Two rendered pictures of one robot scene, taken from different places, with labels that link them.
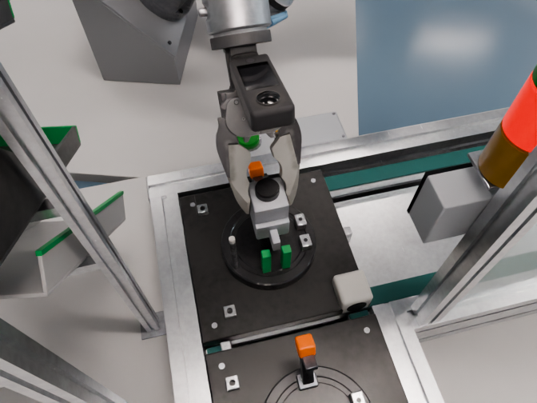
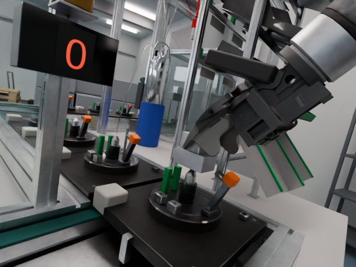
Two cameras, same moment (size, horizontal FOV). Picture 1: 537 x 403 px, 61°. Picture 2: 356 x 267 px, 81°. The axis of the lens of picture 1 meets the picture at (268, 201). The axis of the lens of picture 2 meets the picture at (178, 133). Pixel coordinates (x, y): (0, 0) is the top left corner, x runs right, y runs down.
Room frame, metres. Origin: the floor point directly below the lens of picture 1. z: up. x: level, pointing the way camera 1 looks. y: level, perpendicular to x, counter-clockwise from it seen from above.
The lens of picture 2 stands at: (0.59, -0.25, 1.17)
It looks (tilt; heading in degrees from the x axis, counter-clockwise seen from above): 8 degrees down; 143
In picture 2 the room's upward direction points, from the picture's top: 11 degrees clockwise
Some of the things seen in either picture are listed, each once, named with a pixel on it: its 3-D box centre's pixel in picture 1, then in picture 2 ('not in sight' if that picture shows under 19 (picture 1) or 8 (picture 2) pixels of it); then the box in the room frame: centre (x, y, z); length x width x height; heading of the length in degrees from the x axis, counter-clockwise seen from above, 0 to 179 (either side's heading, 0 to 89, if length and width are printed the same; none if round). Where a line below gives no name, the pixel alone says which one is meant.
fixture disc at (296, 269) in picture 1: (268, 243); (184, 205); (0.32, 0.00, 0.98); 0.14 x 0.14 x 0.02
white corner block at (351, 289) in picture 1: (351, 292); (110, 198); (0.24, -0.12, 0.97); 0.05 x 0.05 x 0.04; 14
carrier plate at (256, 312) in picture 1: (268, 249); (182, 214); (0.32, 0.00, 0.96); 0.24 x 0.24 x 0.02; 14
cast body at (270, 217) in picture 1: (268, 209); (193, 146); (0.31, 0.00, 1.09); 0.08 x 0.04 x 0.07; 13
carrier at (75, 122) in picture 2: not in sight; (74, 128); (-0.17, -0.12, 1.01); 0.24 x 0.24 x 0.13; 14
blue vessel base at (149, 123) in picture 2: not in sight; (149, 124); (-0.60, 0.40, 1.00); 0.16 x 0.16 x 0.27
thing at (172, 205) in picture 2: (300, 221); (174, 206); (0.34, -0.05, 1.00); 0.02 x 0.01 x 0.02; 14
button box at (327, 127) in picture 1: (285, 145); not in sight; (0.54, -0.03, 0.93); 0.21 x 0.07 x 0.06; 104
